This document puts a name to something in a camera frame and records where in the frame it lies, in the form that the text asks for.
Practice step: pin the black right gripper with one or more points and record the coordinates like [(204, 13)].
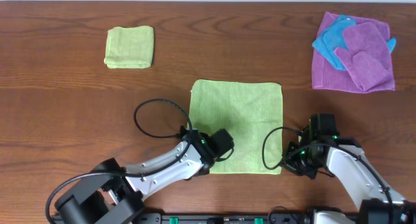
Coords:
[(293, 162)]

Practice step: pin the green cloth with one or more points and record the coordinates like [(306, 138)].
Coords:
[(129, 48), (252, 113)]

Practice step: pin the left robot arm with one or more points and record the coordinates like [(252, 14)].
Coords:
[(112, 193)]

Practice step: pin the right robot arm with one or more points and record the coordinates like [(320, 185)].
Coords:
[(345, 159)]

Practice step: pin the small purple cloth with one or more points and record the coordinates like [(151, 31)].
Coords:
[(366, 58)]

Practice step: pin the blue cloth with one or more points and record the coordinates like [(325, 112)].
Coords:
[(332, 36)]

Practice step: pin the folded green cloth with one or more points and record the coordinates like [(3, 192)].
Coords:
[(129, 48)]

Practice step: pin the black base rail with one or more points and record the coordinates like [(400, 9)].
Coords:
[(277, 218)]

